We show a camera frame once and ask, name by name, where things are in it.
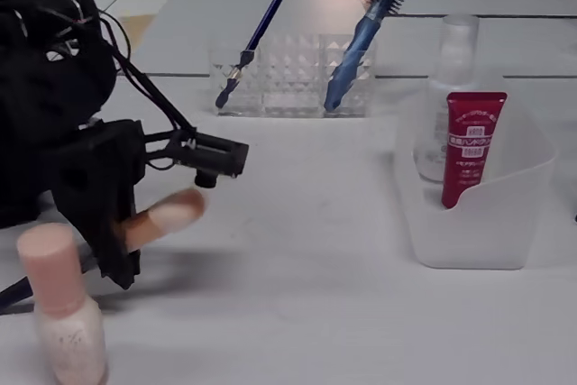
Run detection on makeup brush with beige bristles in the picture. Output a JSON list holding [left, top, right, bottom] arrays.
[[124, 188, 206, 253]]

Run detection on pink bottle with pink cap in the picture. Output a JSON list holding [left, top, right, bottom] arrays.
[[16, 223, 110, 385]]

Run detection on clear bottle with clear cap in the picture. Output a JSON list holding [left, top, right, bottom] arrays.
[[412, 14, 480, 184]]

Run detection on clear crystal-pattern organizer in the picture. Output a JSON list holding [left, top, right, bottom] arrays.
[[209, 32, 379, 118]]

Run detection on dark cosmetic pencil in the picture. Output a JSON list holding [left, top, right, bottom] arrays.
[[215, 0, 284, 110]]

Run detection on blue round hairbrush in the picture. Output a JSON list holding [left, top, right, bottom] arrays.
[[323, 0, 429, 112]]

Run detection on frosted plastic bin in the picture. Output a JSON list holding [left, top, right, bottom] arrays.
[[395, 69, 558, 271]]

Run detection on red cream tube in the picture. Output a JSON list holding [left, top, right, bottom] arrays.
[[440, 91, 508, 210]]

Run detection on black camera cable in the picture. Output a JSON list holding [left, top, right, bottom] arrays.
[[0, 10, 200, 315]]

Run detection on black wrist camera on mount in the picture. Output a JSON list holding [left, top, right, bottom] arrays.
[[143, 130, 251, 189]]

